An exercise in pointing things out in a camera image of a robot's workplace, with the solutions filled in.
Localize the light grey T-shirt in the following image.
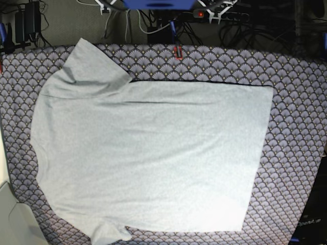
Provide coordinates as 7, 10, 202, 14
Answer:
30, 39, 274, 244

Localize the black box under table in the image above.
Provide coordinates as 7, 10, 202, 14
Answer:
147, 27, 173, 44

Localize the fan-patterned purple tablecloth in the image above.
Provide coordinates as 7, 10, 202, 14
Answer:
1, 44, 326, 244

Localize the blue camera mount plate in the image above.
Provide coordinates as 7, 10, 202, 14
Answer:
124, 0, 196, 10

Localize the white cable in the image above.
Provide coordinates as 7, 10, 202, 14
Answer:
76, 0, 171, 41

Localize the black OpenArm base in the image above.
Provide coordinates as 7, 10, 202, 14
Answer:
289, 156, 326, 244

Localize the black power adapter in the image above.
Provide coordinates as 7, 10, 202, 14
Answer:
14, 1, 41, 43

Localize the black power strip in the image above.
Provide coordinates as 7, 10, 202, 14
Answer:
178, 10, 250, 23

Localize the red and black table clamp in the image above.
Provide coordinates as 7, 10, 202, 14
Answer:
174, 45, 183, 60

